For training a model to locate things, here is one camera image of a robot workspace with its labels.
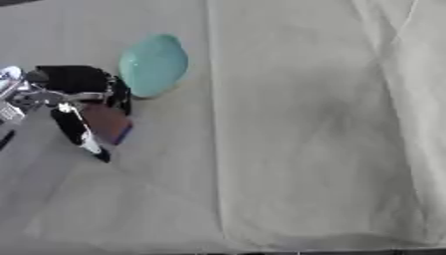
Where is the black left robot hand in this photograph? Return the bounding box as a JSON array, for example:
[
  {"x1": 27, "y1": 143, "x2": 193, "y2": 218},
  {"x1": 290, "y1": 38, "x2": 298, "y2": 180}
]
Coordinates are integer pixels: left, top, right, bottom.
[{"x1": 24, "y1": 65, "x2": 134, "y2": 163}]

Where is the brown and purple block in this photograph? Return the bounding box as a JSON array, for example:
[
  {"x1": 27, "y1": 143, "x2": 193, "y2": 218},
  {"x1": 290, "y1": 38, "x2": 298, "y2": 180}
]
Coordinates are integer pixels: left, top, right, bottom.
[{"x1": 78, "y1": 101, "x2": 136, "y2": 146}]

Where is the teal oval dish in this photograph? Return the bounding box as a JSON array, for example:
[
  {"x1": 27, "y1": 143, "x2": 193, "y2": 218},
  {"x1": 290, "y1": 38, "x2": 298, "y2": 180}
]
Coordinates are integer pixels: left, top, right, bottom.
[{"x1": 116, "y1": 33, "x2": 192, "y2": 100}]

